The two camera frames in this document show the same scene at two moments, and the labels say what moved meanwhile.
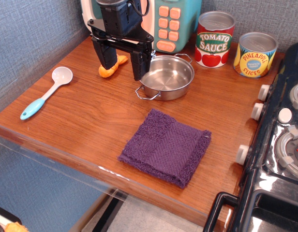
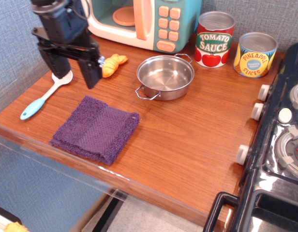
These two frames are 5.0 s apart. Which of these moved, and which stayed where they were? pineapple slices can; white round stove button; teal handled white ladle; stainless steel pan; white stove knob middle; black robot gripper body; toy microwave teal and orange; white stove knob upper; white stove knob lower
Moved: black robot gripper body
Stayed: white stove knob upper; stainless steel pan; teal handled white ladle; white stove knob lower; white round stove button; pineapple slices can; toy microwave teal and orange; white stove knob middle
